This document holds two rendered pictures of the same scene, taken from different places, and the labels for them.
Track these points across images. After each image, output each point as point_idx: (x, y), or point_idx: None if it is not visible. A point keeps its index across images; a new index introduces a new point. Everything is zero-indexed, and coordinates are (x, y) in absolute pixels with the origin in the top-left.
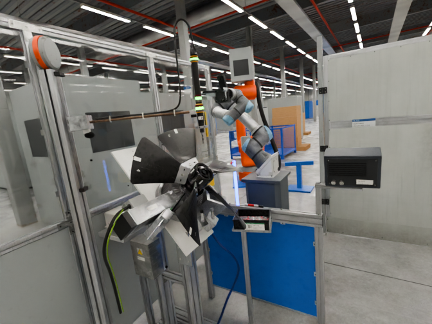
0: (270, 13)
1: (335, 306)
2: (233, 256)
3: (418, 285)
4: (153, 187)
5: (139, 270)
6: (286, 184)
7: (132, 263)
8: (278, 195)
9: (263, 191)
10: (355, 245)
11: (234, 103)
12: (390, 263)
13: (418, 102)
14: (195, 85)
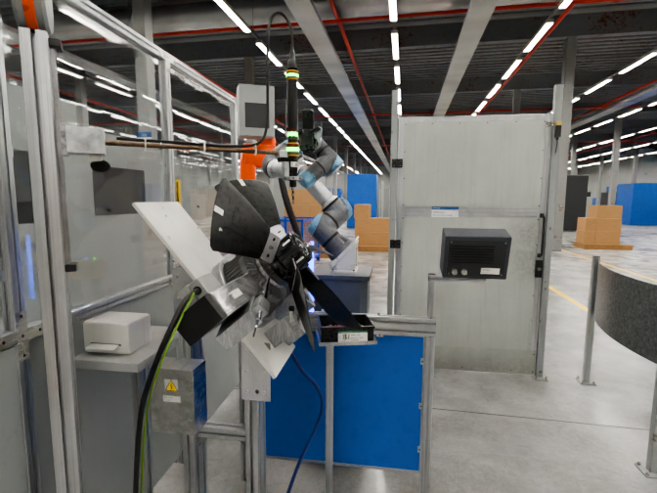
0: (284, 46)
1: (430, 459)
2: (317, 386)
3: (512, 418)
4: (206, 270)
5: (163, 424)
6: (369, 285)
7: (112, 427)
8: (364, 298)
9: (342, 293)
10: (433, 380)
11: (300, 158)
12: (478, 397)
13: (503, 192)
14: (292, 113)
